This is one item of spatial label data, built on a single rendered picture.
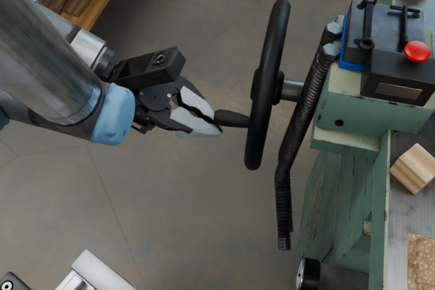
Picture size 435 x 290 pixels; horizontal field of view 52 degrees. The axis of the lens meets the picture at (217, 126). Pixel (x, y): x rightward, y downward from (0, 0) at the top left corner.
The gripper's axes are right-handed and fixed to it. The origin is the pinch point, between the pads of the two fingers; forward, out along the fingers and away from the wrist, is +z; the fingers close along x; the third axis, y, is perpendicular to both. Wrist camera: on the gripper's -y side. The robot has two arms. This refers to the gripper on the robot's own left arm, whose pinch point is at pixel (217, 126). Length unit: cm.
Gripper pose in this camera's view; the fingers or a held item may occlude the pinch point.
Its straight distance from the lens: 69.5
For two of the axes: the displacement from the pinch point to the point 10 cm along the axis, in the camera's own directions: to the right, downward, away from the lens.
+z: 8.3, 4.8, 2.7
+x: -2.9, 8.0, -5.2
